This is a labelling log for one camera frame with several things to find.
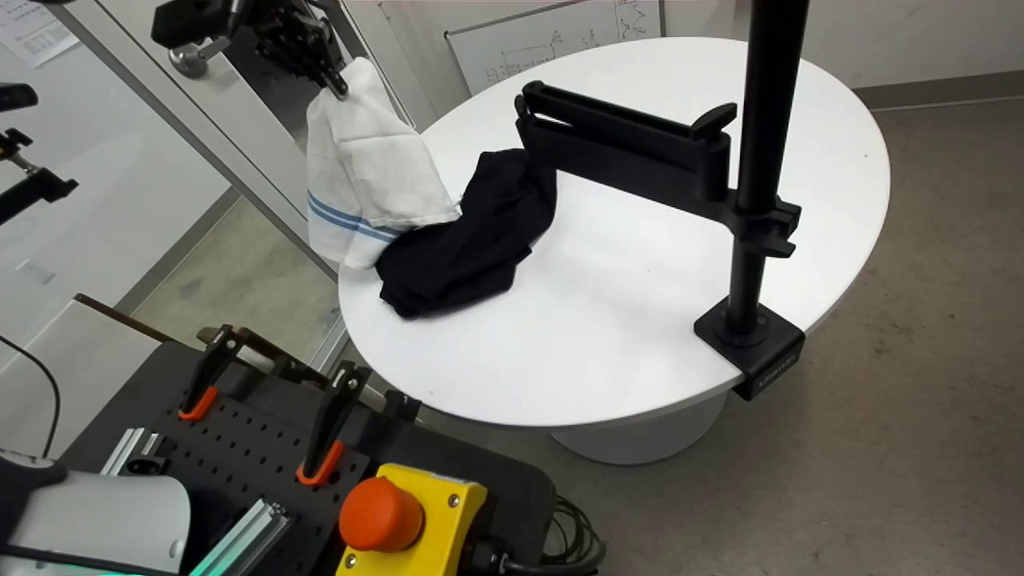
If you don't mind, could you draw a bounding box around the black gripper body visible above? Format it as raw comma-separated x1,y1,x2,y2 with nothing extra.
152,0,343,84

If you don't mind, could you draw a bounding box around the white cloth with blue stripes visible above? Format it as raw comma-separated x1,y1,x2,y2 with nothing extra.
303,58,461,269

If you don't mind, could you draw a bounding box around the black cloth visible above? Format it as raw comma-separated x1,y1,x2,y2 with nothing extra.
373,150,557,321

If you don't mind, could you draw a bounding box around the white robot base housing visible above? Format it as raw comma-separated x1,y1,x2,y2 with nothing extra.
0,454,192,576

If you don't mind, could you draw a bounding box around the black clamp-on stand with arm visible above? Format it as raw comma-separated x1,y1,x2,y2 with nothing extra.
516,0,809,399

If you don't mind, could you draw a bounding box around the round white table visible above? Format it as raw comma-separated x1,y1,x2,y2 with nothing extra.
338,34,890,465

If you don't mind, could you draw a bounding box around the black perforated board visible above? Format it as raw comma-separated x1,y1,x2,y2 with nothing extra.
62,344,557,576

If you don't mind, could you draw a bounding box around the short aluminium extrusion piece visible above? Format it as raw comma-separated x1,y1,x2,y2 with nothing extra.
101,429,168,478

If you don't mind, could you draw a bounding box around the yellow emergency stop box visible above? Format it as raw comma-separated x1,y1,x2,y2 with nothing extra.
337,465,489,576

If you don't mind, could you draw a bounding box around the aluminium extrusion profile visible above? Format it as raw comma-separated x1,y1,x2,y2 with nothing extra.
188,500,291,576

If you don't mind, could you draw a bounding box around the glass door with metal handle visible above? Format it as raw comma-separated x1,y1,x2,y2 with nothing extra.
43,0,429,371

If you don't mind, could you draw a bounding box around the left orange-handled clamp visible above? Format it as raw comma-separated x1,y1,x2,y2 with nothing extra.
179,326,240,426

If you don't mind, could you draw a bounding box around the orange-handled clamp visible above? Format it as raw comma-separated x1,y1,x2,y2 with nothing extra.
179,326,240,426
293,361,368,490

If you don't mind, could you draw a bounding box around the black camera mount at left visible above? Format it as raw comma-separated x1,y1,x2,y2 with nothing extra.
0,84,78,224

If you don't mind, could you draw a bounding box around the right orange-handled clamp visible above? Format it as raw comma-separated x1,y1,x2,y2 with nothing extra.
293,361,368,490

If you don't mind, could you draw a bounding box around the black cable bundle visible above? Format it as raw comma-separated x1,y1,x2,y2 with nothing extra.
467,497,609,576

